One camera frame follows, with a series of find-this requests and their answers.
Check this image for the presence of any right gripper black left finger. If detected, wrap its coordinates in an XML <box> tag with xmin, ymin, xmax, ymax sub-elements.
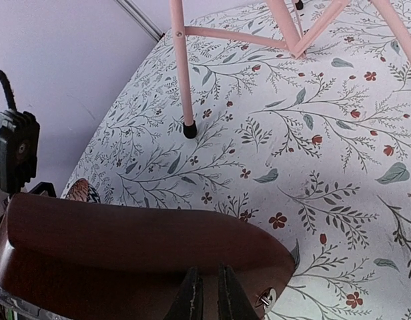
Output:
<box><xmin>163</xmin><ymin>267</ymin><xmax>203</xmax><ymax>320</ymax></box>

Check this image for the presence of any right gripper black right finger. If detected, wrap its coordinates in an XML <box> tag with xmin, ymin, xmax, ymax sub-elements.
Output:
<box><xmin>218</xmin><ymin>264</ymin><xmax>260</xmax><ymax>320</ymax></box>

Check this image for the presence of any brown wooden metronome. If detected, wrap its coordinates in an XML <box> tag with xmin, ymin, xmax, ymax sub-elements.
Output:
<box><xmin>0</xmin><ymin>193</ymin><xmax>295</xmax><ymax>319</ymax></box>

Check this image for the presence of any pink music stand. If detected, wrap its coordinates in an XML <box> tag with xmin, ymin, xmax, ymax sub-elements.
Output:
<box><xmin>169</xmin><ymin>0</ymin><xmax>411</xmax><ymax>139</ymax></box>

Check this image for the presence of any red patterned ceramic bowl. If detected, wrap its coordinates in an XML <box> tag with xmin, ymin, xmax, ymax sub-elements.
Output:
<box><xmin>65</xmin><ymin>178</ymin><xmax>101</xmax><ymax>203</ymax></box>

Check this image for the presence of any floral patterned table mat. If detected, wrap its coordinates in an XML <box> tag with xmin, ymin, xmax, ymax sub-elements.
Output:
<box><xmin>69</xmin><ymin>1</ymin><xmax>411</xmax><ymax>319</ymax></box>

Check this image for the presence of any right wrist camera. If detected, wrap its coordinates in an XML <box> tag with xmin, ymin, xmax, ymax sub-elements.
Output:
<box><xmin>0</xmin><ymin>109</ymin><xmax>40</xmax><ymax>194</ymax></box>

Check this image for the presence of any right black camera cable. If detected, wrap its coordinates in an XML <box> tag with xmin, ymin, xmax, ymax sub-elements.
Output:
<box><xmin>0</xmin><ymin>68</ymin><xmax>18</xmax><ymax>113</ymax></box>

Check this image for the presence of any left aluminium frame post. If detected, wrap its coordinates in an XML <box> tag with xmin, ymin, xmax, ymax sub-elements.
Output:
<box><xmin>115</xmin><ymin>0</ymin><xmax>164</xmax><ymax>42</ymax></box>

